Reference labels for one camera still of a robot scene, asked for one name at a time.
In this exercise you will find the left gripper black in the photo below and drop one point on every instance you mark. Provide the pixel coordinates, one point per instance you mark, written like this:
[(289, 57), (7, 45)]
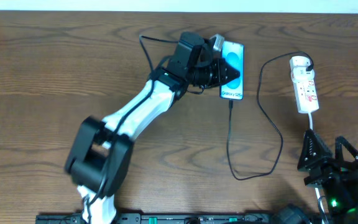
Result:
[(220, 73)]

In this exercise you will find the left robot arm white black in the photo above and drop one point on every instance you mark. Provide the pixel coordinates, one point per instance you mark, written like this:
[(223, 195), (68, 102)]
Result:
[(101, 152)]

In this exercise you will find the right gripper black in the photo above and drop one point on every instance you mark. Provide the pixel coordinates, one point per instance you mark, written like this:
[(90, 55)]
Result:
[(323, 173)]

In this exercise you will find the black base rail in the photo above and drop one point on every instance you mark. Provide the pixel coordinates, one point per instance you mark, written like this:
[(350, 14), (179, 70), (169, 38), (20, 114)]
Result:
[(136, 218)]

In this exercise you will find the white power strip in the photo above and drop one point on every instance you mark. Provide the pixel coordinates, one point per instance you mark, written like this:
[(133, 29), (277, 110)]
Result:
[(304, 86)]

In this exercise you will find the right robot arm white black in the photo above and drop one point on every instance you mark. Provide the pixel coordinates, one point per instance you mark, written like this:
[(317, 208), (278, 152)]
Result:
[(342, 199)]

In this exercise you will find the blue Galaxy smartphone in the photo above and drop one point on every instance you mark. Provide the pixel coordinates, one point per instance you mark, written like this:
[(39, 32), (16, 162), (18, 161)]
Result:
[(233, 84)]

